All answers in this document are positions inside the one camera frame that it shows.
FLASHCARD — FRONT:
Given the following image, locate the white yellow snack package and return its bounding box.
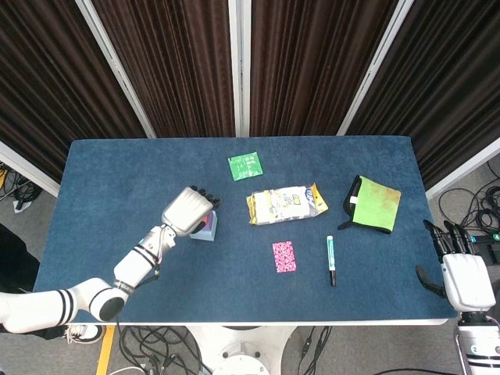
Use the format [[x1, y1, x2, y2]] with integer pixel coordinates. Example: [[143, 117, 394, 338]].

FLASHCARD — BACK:
[[245, 182, 329, 226]]

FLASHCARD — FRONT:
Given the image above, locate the green white marker pen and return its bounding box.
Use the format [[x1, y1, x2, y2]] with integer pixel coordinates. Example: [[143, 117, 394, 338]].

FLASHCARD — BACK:
[[326, 235, 338, 287]]

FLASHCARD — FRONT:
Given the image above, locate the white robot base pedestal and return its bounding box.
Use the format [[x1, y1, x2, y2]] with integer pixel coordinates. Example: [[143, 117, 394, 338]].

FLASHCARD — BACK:
[[187, 326, 294, 375]]

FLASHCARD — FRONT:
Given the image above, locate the white table frame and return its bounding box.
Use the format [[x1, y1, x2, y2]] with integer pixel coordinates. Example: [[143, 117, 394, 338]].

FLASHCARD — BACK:
[[93, 318, 450, 327]]

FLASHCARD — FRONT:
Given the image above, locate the black cable with inline box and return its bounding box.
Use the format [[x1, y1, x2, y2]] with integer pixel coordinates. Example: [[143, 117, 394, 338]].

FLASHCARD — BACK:
[[300, 326, 333, 375]]

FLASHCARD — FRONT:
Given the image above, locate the person in black clothes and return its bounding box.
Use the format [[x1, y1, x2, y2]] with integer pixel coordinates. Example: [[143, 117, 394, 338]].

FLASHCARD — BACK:
[[0, 222, 75, 341]]

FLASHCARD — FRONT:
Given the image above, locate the red white patterned card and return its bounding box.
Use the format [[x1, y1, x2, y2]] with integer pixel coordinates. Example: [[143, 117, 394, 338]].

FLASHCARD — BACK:
[[272, 241, 298, 274]]

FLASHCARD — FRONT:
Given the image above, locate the large light blue cube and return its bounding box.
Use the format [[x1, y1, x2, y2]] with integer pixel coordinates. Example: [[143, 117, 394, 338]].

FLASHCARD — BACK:
[[188, 212, 219, 242]]

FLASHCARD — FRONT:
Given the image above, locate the green foil sachet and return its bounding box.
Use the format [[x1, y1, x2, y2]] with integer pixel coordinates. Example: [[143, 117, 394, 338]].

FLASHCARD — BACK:
[[227, 153, 263, 182]]

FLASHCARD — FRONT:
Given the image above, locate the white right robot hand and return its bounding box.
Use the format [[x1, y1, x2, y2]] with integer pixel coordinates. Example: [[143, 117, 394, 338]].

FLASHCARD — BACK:
[[415, 219, 497, 313]]

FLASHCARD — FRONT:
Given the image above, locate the white sneaker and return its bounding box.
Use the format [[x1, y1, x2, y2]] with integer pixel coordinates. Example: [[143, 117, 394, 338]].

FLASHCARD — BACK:
[[64, 323, 106, 345]]

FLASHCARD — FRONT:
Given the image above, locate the blue fabric table cover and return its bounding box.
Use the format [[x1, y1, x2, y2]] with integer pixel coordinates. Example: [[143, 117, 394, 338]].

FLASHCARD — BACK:
[[33, 135, 459, 324]]

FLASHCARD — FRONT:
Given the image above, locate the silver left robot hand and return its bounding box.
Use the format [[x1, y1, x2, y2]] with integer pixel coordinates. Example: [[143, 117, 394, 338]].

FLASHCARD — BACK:
[[160, 186, 223, 238]]

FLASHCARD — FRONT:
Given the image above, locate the brown curtain panel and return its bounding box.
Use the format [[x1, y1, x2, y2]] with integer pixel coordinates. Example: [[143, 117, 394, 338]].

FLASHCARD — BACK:
[[345, 0, 500, 191], [91, 0, 236, 138], [249, 0, 399, 137], [0, 0, 148, 184]]

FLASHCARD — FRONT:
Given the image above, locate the black floor cable bundle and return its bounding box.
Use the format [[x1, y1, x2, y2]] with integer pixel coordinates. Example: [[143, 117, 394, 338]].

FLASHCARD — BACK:
[[0, 163, 42, 204], [437, 162, 500, 235], [116, 326, 212, 375]]

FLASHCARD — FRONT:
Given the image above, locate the green black fabric pouch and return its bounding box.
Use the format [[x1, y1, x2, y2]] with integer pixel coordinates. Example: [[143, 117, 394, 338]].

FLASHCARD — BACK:
[[337, 175, 402, 235]]

